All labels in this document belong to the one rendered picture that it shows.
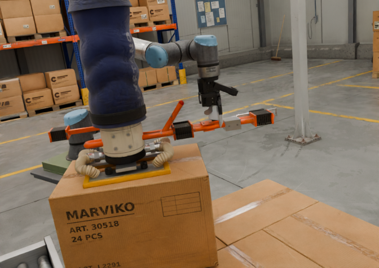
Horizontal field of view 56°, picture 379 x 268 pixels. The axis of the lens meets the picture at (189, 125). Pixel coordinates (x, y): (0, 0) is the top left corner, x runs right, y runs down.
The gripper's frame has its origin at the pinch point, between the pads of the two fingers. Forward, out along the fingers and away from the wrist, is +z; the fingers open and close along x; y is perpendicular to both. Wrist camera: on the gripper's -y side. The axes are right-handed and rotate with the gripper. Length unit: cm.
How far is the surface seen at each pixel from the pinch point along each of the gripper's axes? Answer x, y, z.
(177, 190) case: 22.1, 23.7, 17.6
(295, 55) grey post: -248, -152, 4
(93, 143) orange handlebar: 3, 53, -1
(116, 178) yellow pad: 14.7, 45.7, 11.3
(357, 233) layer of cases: 20, -52, 55
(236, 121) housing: 4.1, -6.3, -0.2
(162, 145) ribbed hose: 3.9, 25.8, 5.0
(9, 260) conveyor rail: -7, 101, 50
